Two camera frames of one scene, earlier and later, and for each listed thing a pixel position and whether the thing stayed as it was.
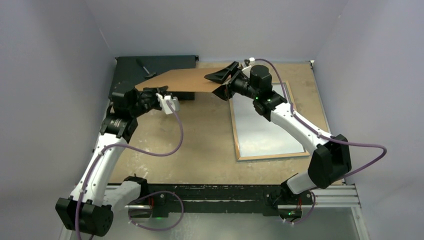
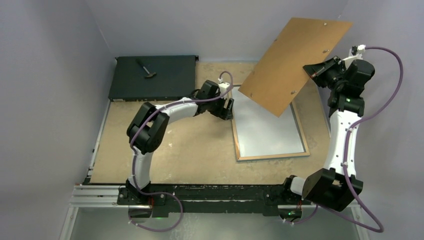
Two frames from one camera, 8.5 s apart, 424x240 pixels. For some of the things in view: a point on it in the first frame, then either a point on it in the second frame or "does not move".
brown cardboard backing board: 183,80 -> 279,76
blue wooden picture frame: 255,137 does not move
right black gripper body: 239,84 -> 337,82
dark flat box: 135,70 does not move
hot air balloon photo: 255,135 does not move
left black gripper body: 148,100 -> 216,108
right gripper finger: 224,91 -> 316,69
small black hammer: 150,74 does not move
